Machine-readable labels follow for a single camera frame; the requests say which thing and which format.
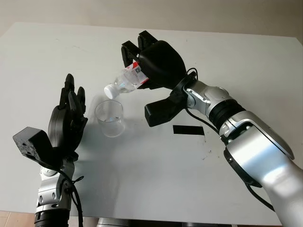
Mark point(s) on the clear plastic cup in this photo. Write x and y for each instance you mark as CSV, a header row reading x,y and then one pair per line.
x,y
110,120

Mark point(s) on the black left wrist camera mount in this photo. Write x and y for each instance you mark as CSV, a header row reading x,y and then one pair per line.
x,y
33,144

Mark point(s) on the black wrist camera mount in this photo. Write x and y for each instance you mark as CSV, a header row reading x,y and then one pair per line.
x,y
33,144
163,108

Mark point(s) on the black tape strip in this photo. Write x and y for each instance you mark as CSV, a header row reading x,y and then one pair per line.
x,y
188,130

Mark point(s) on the clear water bottle red label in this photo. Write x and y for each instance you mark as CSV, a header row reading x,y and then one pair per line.
x,y
125,81

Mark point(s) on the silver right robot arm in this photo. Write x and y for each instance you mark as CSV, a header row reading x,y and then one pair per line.
x,y
258,146

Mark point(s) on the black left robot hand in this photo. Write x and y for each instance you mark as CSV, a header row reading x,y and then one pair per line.
x,y
64,127

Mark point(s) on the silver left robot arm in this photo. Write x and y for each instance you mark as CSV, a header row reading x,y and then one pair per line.
x,y
54,194

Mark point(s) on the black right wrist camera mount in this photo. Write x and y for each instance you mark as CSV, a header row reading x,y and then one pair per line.
x,y
163,108

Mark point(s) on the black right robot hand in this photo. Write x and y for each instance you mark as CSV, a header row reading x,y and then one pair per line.
x,y
161,63

